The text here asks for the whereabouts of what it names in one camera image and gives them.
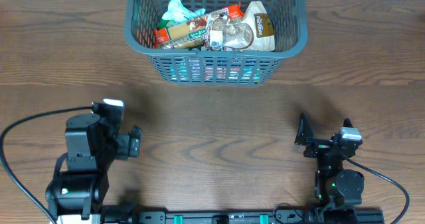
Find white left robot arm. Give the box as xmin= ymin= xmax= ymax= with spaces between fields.
xmin=45 ymin=99 xmax=142 ymax=223

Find teal small packet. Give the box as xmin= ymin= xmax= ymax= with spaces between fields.
xmin=162 ymin=0 xmax=206 ymax=23

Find Kleenex tissue multipack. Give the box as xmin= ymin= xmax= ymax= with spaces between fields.
xmin=164 ymin=58 xmax=265 ymax=84

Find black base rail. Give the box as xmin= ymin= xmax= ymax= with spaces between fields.
xmin=99 ymin=204 xmax=385 ymax=224

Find beige PanTree snack bag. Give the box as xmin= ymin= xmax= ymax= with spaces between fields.
xmin=201 ymin=1 xmax=276 ymax=53

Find red spaghetti pasta package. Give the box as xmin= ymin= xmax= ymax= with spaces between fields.
xmin=154 ymin=5 xmax=244 ymax=49

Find grey plastic basket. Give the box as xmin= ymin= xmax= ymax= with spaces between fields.
xmin=124 ymin=0 xmax=308 ymax=86

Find green lid jar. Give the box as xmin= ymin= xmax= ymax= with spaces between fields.
xmin=158 ymin=19 xmax=169 ymax=29

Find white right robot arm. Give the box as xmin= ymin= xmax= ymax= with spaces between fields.
xmin=294 ymin=113 xmax=365 ymax=223

